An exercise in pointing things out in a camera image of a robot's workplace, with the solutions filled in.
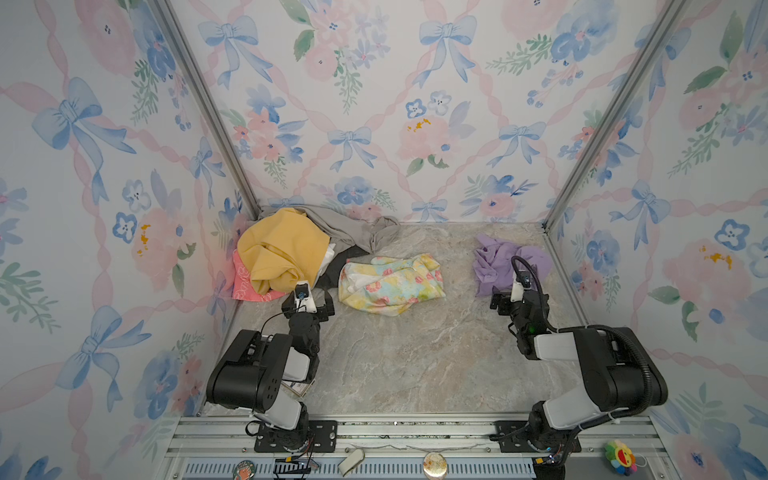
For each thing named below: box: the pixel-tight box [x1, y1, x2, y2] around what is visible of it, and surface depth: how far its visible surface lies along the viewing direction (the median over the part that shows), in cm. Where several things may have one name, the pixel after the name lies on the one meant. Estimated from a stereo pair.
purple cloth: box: [472, 233, 553, 297], surface depth 104 cm
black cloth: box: [316, 245, 370, 305], surface depth 102 cm
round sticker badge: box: [233, 460, 256, 480], surface depth 70 cm
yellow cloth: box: [236, 207, 330, 294], surface depth 97 cm
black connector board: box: [273, 458, 319, 474], surface depth 74 cm
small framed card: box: [281, 378, 316, 397], surface depth 81 cm
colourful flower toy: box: [604, 439, 639, 476], surface depth 72 cm
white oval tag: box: [338, 448, 365, 477], surface depth 70 cm
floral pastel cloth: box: [338, 254, 447, 317], surface depth 97 cm
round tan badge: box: [422, 452, 447, 480], surface depth 72 cm
